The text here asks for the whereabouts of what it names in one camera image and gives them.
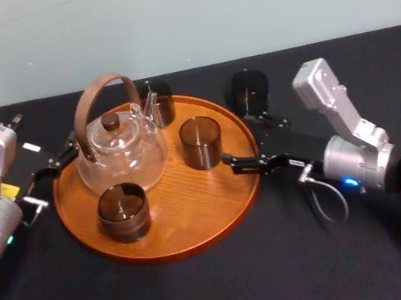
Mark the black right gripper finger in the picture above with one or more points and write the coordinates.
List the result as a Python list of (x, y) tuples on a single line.
[(269, 122), (253, 164)]

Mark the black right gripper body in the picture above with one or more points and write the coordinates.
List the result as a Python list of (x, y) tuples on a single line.
[(296, 144)]

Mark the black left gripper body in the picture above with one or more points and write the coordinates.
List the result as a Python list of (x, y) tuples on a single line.
[(30, 164)]

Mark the round wooden tray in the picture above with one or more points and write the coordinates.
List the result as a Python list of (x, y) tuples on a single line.
[(203, 211)]

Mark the smoky brown glass cup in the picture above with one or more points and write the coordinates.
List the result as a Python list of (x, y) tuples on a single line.
[(125, 221), (163, 106), (202, 149), (252, 88)]

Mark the glass lid with brown knob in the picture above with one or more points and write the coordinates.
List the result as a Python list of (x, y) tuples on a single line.
[(113, 128)]

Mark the black table cloth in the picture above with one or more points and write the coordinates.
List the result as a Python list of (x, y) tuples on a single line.
[(225, 289)]

